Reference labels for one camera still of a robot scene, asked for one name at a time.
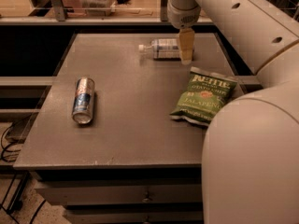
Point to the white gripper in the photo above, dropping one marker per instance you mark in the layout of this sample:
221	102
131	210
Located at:
183	18

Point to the clear plastic water bottle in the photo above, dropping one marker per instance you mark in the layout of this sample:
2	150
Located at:
161	49

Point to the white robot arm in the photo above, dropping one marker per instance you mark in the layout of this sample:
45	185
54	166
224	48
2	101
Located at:
250	156

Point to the green jalapeno chips bag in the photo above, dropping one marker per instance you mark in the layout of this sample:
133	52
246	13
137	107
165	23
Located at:
206	94

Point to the clear plastic container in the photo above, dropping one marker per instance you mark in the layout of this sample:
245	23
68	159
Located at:
100	8

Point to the silver blue energy drink can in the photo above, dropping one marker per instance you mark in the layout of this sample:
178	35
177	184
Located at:
82	111

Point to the metal shelf rail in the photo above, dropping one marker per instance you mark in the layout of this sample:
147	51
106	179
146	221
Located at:
71	12

